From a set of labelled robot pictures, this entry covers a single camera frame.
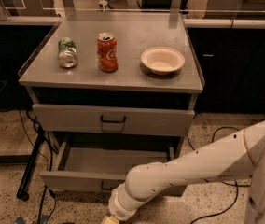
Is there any grey drawer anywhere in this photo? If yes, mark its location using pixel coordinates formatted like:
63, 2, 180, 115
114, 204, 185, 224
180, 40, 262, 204
40, 142, 174, 193
33, 104, 194, 136

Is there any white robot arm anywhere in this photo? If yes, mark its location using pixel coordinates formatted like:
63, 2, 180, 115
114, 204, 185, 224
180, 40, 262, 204
108, 120, 265, 224

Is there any grey top drawer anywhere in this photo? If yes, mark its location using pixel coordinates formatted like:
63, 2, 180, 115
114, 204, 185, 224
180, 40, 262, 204
33, 104, 194, 136

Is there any grey drawer cabinet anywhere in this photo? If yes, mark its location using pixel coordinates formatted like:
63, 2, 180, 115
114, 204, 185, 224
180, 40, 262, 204
18, 10, 205, 192

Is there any black stand leg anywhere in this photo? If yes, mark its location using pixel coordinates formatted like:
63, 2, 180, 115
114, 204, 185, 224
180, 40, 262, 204
17, 126, 44, 202

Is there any red cola can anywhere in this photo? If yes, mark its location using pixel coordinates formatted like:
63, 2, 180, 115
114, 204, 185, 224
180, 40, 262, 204
96, 32, 118, 73

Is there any white paper bowl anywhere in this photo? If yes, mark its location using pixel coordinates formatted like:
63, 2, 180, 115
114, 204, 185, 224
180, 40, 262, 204
141, 47, 185, 76

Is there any green soda can lying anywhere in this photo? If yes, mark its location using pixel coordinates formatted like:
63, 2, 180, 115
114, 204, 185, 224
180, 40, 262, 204
58, 37, 78, 68

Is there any black cables left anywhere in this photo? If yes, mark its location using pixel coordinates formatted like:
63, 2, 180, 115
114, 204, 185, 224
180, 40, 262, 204
18, 109, 58, 224

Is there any black floor cable right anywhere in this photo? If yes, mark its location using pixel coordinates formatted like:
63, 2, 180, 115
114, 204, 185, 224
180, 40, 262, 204
186, 126, 252, 224

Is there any white horizontal rail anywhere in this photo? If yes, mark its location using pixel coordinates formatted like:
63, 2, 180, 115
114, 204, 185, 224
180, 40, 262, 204
0, 16, 265, 29

